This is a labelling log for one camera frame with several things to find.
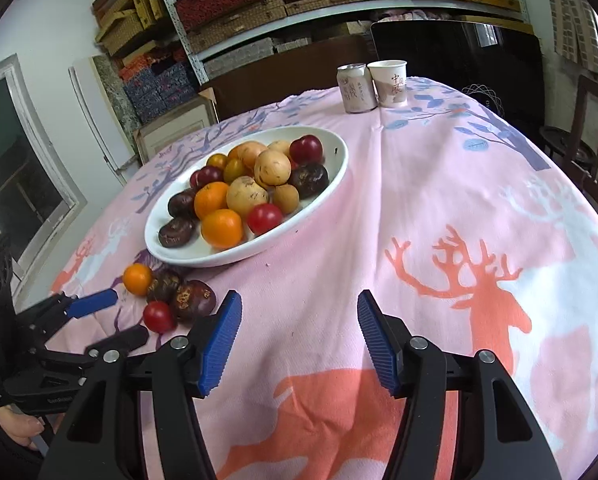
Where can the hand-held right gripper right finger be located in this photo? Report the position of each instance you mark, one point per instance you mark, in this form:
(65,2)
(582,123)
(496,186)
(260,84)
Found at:
(376,345)

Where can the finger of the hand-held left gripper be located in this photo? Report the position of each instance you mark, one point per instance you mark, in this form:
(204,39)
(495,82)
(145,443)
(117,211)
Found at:
(124,339)
(96,302)

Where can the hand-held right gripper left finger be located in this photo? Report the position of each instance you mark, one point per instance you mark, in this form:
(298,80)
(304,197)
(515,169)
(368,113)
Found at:
(221,345)

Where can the small red tomato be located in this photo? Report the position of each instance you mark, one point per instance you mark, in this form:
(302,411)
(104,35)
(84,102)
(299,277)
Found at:
(159,316)

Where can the red tomato with stem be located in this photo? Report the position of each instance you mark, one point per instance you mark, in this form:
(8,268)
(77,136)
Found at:
(265,218)

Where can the white oval plate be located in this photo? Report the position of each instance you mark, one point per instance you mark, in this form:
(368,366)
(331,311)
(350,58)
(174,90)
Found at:
(306,212)

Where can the yellow pepino melon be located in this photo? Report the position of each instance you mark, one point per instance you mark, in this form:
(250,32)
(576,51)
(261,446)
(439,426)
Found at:
(272,166)
(246,195)

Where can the small yellow brown fruit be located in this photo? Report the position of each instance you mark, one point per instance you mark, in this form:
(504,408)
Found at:
(285,197)

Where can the dark red plum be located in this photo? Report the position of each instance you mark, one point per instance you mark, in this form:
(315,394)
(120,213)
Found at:
(206,176)

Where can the large dark purple fruit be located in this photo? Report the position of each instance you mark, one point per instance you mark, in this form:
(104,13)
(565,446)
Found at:
(308,180)

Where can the person's left hand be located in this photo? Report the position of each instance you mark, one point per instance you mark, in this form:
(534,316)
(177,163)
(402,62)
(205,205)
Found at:
(19,427)

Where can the large orange tangerine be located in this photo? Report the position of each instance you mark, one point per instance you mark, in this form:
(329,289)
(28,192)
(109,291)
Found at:
(222,228)

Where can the white framed window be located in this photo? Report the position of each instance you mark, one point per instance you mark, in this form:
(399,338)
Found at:
(24,170)

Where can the pink deer print tablecloth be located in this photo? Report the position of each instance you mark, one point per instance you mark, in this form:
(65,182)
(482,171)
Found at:
(429,185)

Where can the small orange tangerine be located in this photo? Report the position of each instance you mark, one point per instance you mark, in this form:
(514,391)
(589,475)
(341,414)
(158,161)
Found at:
(217,160)
(234,170)

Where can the cardboard box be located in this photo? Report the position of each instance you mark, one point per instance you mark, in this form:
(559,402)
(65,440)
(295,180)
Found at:
(174,130)

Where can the white leaning board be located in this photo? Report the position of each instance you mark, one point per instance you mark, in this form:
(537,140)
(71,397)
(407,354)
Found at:
(91,110)

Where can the small yellow round fruit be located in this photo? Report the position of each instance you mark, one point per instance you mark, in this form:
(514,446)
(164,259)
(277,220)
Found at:
(279,146)

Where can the stack of blue patterned boxes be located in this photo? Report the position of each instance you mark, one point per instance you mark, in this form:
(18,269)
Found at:
(159,87)

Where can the silver drink can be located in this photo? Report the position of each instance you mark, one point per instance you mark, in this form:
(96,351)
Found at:
(357,87)

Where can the white paper cup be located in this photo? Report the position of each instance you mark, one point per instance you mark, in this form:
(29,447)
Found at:
(389,82)

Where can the white metal shelf rack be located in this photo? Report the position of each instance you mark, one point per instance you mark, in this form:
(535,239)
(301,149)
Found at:
(189,50)

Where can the dark brown board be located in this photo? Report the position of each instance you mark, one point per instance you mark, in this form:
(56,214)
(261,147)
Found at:
(279,75)

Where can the stack of yellow wooden boxes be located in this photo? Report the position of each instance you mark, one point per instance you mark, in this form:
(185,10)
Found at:
(129,20)

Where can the black glossy panel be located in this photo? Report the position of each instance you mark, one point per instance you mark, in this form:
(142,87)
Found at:
(454,60)

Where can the dark wooden chair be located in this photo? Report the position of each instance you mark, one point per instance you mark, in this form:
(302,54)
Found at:
(594,135)

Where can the stack of woven gift boxes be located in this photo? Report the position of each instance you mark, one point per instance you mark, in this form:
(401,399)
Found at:
(239,20)

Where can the pink cloth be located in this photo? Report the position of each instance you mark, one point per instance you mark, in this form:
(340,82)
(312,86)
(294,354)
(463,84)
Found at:
(409,14)

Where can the flattened patterned cartons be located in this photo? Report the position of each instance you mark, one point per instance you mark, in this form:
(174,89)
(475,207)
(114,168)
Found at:
(574,15)

